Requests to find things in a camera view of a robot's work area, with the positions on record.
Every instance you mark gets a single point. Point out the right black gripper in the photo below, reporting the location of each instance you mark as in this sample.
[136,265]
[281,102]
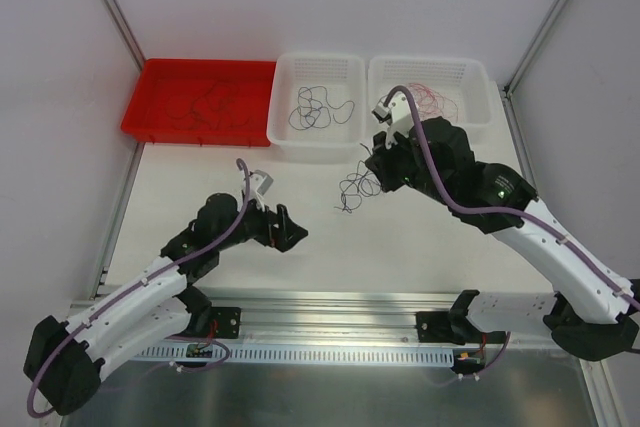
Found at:
[388,165]

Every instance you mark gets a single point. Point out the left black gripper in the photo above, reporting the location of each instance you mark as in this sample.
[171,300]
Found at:
[276,231]

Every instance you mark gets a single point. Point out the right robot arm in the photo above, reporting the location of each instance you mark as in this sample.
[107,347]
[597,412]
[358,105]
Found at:
[589,312]

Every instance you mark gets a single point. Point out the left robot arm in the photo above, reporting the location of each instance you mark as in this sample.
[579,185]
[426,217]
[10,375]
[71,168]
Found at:
[68,360]

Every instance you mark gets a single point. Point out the white middle mesh basket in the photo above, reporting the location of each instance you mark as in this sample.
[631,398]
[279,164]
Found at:
[317,107]

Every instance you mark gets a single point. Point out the white mesh basket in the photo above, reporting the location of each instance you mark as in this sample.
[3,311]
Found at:
[457,89]
[317,107]

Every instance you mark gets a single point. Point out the white right mesh basket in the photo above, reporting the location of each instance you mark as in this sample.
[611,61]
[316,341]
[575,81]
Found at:
[457,89]

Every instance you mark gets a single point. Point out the red plastic tray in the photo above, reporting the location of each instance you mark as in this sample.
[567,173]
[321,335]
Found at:
[162,81]

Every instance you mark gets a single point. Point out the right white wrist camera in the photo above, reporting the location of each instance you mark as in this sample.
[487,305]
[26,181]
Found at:
[396,116]

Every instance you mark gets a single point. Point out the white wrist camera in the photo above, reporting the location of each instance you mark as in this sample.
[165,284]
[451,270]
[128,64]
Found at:
[259,184]
[396,116]

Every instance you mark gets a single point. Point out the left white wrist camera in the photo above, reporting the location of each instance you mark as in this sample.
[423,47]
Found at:
[259,184]

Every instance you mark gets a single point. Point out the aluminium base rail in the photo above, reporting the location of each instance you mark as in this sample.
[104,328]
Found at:
[327,318]

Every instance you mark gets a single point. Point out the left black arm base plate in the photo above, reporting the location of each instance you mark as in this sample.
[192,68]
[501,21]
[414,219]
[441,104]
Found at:
[223,322]

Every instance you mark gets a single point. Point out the white slotted cable duct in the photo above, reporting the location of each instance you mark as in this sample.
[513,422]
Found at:
[300,354]

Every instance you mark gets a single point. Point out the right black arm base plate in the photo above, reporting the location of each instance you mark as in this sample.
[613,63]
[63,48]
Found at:
[433,327]

